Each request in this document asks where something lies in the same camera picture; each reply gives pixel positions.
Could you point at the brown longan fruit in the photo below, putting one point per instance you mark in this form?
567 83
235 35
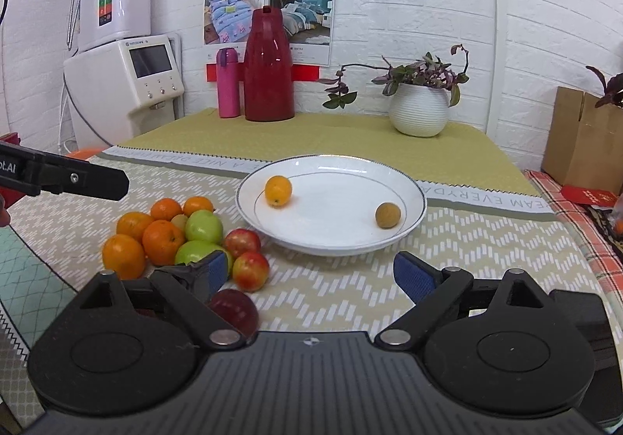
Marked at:
387 215

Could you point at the red yellow apple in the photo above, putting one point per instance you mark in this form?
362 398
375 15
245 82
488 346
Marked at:
240 241
250 271

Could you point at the dark red plum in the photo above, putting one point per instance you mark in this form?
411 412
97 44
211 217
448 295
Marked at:
237 309

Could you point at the brown cardboard box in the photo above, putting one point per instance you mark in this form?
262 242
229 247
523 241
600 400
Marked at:
584 146

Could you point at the purple plant in box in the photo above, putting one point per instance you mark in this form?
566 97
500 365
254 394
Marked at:
612 88

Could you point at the red thermos jug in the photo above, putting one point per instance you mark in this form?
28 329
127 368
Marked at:
267 83

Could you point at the white water dispenser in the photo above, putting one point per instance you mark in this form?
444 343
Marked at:
123 89

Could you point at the white wall water purifier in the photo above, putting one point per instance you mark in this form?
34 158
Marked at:
105 21

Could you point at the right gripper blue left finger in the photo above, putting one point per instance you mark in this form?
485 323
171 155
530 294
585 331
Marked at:
203 278

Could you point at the large orange front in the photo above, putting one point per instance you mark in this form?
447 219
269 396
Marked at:
125 256

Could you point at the black smartphone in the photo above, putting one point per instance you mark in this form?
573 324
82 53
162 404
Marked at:
602 402

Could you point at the red envelope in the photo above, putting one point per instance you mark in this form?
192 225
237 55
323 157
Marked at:
589 197

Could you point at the large green apple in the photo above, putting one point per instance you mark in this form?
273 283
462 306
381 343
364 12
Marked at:
196 250

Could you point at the white porcelain plate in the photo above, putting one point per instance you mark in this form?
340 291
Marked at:
331 211

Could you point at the small orange back right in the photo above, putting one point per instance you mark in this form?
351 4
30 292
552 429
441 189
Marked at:
194 204

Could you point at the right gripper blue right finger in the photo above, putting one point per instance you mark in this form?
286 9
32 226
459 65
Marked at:
415 277

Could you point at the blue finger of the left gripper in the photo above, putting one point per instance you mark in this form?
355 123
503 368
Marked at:
82 178

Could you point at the pink water bottle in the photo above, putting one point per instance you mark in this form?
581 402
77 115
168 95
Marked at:
227 83

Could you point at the white pot purple plant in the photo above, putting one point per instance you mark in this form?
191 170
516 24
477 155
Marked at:
421 93

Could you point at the orange with stem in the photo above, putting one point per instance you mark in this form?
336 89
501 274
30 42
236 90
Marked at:
161 241

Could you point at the small green apple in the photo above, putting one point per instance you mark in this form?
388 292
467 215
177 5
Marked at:
204 226

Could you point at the small orange back left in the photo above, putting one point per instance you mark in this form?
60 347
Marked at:
165 209

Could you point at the small yellow orange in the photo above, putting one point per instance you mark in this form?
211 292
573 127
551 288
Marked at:
278 191

